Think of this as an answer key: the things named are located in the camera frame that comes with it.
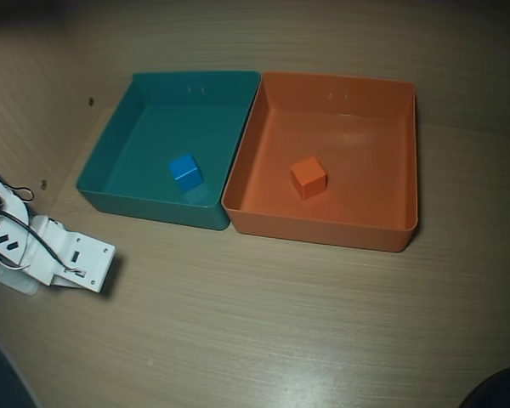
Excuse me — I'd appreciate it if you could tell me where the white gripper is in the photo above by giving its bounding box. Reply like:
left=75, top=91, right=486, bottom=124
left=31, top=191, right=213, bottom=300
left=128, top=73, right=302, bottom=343
left=23, top=214, right=70, bottom=287

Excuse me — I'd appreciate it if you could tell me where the blue cube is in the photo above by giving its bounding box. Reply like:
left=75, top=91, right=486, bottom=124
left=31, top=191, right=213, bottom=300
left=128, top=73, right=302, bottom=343
left=167, top=153, right=204, bottom=194

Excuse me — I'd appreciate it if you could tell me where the orange cube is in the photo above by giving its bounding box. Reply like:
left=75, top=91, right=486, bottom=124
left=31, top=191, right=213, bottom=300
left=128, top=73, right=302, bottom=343
left=289, top=155, right=327, bottom=200

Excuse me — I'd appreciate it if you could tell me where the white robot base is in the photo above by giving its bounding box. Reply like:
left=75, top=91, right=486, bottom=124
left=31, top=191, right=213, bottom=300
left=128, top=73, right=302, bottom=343
left=0, top=263, right=40, bottom=297

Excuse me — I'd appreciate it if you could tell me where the teal plastic box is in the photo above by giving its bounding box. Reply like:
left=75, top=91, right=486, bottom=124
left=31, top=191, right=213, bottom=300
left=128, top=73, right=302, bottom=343
left=75, top=69, right=261, bottom=232

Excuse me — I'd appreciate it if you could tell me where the orange plastic box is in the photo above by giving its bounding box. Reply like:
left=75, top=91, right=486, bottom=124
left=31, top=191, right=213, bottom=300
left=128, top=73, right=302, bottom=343
left=221, top=71, right=420, bottom=254

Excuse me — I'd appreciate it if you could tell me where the black round object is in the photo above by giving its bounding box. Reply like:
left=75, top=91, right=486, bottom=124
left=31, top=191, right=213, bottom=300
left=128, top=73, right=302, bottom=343
left=462, top=364, right=510, bottom=408

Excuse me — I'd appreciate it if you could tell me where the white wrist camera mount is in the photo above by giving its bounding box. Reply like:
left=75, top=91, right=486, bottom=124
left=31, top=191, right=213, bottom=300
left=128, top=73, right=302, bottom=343
left=49, top=230, right=116, bottom=295

